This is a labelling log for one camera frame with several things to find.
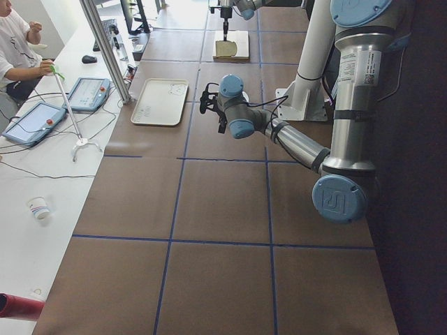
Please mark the aluminium frame post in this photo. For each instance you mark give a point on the aluminium frame post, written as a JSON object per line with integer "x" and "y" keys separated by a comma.
{"x": 90, "y": 11}

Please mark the white round plate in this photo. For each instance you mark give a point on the white round plate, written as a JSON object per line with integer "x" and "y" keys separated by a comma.
{"x": 246, "y": 97}

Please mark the white reacher grabber stick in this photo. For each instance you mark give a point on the white reacher grabber stick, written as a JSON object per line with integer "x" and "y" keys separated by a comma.
{"x": 82, "y": 141}

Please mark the black computer mouse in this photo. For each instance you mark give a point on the black computer mouse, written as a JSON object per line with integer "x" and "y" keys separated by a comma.
{"x": 87, "y": 59}

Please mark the bread slice with seeded crust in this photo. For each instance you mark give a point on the bread slice with seeded crust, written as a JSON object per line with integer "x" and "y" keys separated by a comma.
{"x": 225, "y": 49}

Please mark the near blue teach pendant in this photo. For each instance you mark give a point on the near blue teach pendant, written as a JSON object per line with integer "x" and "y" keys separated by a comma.
{"x": 34, "y": 125}

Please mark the black keyboard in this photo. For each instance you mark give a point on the black keyboard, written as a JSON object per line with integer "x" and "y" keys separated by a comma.
{"x": 110, "y": 28}

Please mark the bamboo cutting board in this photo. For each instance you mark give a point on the bamboo cutting board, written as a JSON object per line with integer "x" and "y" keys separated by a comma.
{"x": 242, "y": 40}

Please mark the person in white shirt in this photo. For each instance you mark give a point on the person in white shirt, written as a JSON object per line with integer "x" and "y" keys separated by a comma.
{"x": 21, "y": 67}

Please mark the paper cup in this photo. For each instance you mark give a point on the paper cup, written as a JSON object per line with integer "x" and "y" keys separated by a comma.
{"x": 39, "y": 208}

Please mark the cream tray with bear print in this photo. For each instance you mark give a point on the cream tray with bear print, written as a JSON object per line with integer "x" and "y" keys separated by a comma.
{"x": 160, "y": 102}

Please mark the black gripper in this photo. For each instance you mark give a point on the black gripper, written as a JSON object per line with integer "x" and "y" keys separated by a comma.
{"x": 220, "y": 116}
{"x": 227, "y": 13}

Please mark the red cylinder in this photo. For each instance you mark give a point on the red cylinder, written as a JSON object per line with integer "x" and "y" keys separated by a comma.
{"x": 20, "y": 308}

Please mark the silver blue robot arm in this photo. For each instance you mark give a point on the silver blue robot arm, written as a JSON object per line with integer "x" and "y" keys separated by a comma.
{"x": 335, "y": 149}
{"x": 246, "y": 9}

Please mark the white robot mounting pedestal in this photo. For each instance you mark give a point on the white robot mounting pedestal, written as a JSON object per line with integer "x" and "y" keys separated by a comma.
{"x": 305, "y": 97}

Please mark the black monitor stand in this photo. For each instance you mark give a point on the black monitor stand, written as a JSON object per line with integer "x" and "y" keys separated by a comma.
{"x": 135, "y": 18}

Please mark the blue teach pendant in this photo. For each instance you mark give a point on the blue teach pendant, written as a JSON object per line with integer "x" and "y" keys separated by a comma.
{"x": 34, "y": 125}
{"x": 88, "y": 94}

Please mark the far blue teach pendant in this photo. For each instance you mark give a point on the far blue teach pendant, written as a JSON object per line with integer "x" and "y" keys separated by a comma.
{"x": 88, "y": 94}

